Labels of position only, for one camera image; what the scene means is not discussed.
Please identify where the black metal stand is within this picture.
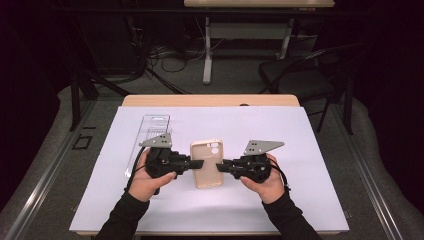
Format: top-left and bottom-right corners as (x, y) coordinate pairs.
(68, 66), (133, 132)

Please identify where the metal floor rail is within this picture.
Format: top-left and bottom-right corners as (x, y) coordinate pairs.
(331, 101), (406, 240)
(3, 99), (98, 240)

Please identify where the black metal post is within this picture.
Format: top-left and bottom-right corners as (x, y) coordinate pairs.
(344, 71), (355, 136)

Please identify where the left hand-held gripper cable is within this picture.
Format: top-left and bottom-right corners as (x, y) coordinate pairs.
(123, 146), (150, 193)

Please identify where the person's left hand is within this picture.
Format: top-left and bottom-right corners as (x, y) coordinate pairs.
(128, 149), (178, 203)

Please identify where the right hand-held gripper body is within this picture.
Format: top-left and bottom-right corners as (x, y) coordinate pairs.
(231, 139), (286, 184)

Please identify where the floor cable bundle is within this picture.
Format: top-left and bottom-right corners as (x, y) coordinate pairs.
(146, 16), (228, 74)

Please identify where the black folding chair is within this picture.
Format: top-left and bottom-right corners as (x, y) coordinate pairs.
(258, 43), (364, 134)

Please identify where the clear plastic rack tray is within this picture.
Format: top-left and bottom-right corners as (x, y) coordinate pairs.
(124, 114), (172, 179)

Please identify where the white table board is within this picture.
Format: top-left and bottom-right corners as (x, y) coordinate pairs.
(68, 105), (350, 234)

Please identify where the wooden desk with white legs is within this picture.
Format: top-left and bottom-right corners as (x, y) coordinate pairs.
(183, 0), (336, 85)

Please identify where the beige phone case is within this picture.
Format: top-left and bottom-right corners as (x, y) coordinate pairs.
(189, 138), (225, 190)

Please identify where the person's right hand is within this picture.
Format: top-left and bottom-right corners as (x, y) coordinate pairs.
(239, 153), (288, 205)

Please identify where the right hand-held gripper cable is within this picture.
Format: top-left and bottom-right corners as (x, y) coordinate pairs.
(268, 156), (292, 195)

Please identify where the hand-held gripper cable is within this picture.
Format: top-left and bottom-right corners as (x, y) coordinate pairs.
(123, 146), (150, 193)
(268, 156), (292, 195)

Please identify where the black floor socket frame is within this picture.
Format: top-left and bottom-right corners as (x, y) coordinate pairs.
(71, 133), (94, 151)

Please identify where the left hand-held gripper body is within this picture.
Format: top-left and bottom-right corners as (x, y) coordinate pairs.
(138, 133), (193, 180)

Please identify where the wooden table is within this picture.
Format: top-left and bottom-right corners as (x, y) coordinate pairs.
(69, 94), (350, 237)

